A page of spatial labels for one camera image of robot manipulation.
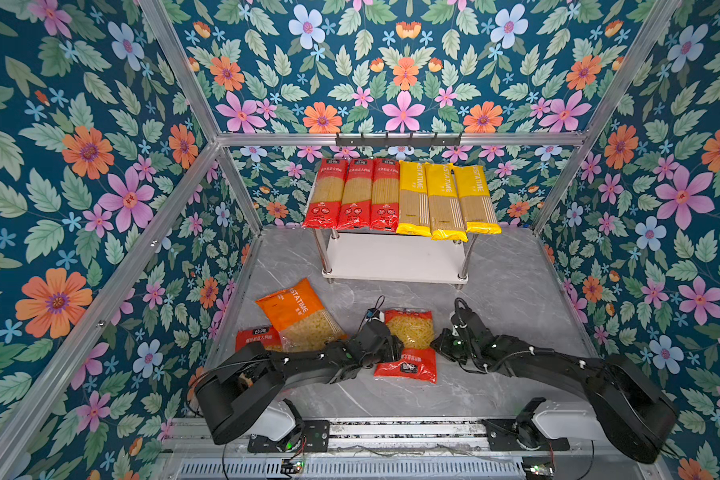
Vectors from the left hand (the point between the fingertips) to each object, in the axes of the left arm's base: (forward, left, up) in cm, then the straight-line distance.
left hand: (403, 343), depth 84 cm
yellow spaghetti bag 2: (+18, -11, +30) cm, 37 cm away
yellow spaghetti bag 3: (+22, -20, +30) cm, 42 cm away
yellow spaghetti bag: (+21, -3, +30) cm, 37 cm away
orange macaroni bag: (+11, +30, -2) cm, 32 cm away
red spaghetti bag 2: (+25, +11, +30) cm, 41 cm away
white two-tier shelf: (+33, +8, -1) cm, 34 cm away
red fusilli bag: (+5, -4, -2) cm, 7 cm away
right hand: (0, -7, -2) cm, 7 cm away
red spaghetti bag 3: (+22, +4, +31) cm, 38 cm away
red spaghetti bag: (+28, +19, +31) cm, 45 cm away
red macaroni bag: (+5, +39, -1) cm, 39 cm away
